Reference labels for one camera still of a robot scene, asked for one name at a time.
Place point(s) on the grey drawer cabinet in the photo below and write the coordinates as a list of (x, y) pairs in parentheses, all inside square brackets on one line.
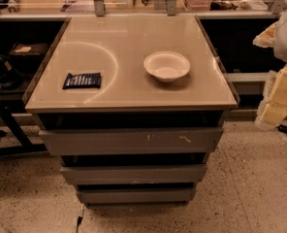
[(129, 97)]

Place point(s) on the grey middle drawer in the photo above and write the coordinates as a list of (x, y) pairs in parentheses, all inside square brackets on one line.
[(134, 174)]

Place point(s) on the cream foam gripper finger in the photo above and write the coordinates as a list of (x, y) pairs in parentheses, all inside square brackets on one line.
[(266, 38), (272, 109)]

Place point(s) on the grey top drawer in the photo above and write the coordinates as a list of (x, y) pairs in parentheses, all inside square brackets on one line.
[(131, 141)]

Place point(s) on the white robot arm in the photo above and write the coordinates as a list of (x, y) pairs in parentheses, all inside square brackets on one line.
[(279, 47)]

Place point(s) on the black box on shelf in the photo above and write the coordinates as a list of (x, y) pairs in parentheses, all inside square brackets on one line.
[(29, 51)]

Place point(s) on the white bowl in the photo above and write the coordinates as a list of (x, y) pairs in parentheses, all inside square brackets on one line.
[(166, 66)]

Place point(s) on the grey bottom drawer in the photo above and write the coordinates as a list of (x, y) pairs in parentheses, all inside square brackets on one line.
[(136, 195)]

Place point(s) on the dark blue snack packet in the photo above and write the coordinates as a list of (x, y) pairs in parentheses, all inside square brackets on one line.
[(87, 80)]

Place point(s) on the grey drawer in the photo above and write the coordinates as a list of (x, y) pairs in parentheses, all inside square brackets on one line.
[(134, 174), (131, 141), (136, 195)]

